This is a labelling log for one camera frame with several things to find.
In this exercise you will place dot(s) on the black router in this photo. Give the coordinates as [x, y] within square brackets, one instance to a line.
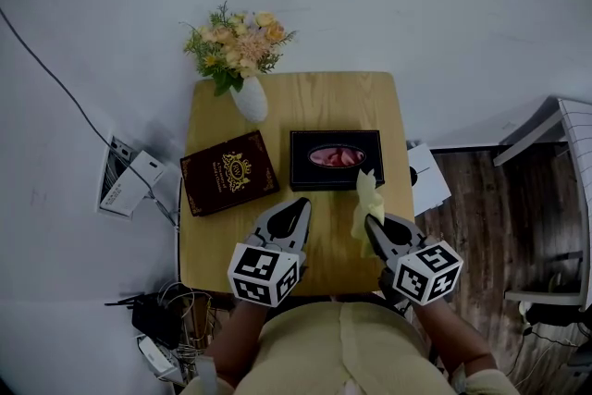
[152, 319]

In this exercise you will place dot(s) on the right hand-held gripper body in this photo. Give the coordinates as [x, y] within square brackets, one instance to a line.
[427, 275]

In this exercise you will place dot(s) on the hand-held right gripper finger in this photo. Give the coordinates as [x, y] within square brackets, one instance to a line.
[380, 243]
[416, 233]

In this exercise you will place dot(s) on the maroon book with gold print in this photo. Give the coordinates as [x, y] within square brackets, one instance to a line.
[226, 173]

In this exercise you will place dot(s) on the white wiring box cover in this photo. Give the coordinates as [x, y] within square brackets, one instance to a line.
[134, 185]

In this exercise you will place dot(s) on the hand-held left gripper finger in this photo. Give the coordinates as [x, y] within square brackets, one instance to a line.
[305, 233]
[264, 226]

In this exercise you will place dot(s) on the white textured vase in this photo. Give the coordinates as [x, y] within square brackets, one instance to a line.
[252, 102]

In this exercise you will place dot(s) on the black tissue box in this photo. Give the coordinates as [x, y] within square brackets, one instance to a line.
[300, 162]

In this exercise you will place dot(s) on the person's right forearm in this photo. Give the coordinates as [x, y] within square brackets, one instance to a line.
[458, 337]

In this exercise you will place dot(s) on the person's pale yellow top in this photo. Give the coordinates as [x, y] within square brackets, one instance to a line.
[342, 351]

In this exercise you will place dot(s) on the peach and yellow flower bouquet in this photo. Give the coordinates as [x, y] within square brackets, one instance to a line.
[240, 46]

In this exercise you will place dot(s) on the black bag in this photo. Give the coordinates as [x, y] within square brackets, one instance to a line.
[559, 314]

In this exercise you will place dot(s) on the pale yellow cloth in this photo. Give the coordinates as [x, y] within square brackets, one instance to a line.
[367, 199]

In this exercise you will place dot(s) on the open wall wiring box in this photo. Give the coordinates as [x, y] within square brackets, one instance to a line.
[108, 171]

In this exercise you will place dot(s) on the person's left forearm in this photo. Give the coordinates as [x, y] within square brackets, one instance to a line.
[236, 342]

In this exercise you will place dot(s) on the white desk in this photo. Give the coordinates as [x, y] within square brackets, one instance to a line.
[578, 152]

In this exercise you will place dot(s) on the white floor box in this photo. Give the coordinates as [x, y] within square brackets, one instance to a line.
[430, 180]

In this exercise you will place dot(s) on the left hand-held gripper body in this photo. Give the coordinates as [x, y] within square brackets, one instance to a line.
[261, 275]

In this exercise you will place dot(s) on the white modem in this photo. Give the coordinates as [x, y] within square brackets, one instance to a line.
[157, 358]

